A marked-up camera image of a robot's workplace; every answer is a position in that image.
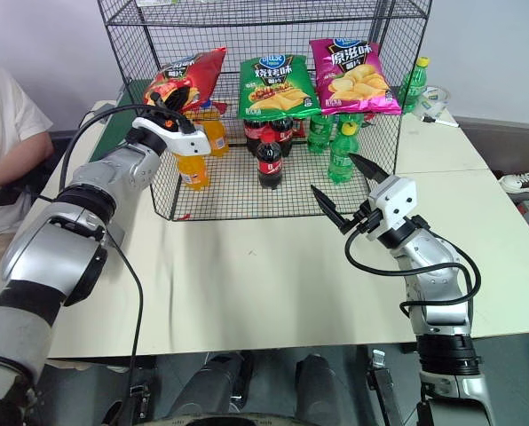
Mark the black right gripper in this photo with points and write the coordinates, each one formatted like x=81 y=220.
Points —
x=362 y=221

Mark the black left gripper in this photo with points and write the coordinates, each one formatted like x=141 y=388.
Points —
x=171 y=119

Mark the red chip bag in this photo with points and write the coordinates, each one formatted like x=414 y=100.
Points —
x=193 y=75

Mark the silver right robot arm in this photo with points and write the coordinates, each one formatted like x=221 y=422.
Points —
x=437 y=262

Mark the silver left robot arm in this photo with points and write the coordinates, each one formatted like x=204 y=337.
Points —
x=113 y=168

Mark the green soda bottle yellow cap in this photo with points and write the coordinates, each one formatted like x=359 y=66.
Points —
x=340 y=160
x=413 y=84

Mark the dark green board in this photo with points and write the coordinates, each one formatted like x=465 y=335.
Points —
x=111 y=128

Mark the red snack packet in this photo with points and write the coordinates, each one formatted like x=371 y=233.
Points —
x=218 y=108
x=298 y=127

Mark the orange soda bottle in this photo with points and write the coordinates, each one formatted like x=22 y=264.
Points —
x=218 y=137
x=193 y=171

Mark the cola bottle red label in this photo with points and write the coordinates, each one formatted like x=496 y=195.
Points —
x=251 y=133
x=284 y=133
x=269 y=164

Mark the white marker pen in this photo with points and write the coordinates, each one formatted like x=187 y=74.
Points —
x=442 y=122

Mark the magenta chip bag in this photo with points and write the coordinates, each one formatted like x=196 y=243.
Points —
x=353 y=75

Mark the clear plastic container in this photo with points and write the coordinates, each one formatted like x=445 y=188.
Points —
x=433 y=100

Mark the green chip bag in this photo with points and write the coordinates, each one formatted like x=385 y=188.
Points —
x=278 y=84

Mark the person in white shirt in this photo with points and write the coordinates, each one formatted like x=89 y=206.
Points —
x=2 y=115

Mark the white sneaker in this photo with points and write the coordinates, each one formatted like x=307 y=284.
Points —
x=517 y=181

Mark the black seat part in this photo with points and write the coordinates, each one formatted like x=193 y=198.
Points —
x=11 y=191

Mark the dark grey rounded robot leg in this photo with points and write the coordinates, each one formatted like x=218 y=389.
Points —
x=320 y=386
x=211 y=381

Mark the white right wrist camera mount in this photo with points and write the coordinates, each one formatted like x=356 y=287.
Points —
x=395 y=199

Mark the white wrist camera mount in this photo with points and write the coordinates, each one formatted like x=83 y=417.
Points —
x=395 y=199
x=189 y=144

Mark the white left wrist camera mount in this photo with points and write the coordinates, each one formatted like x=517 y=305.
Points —
x=189 y=144

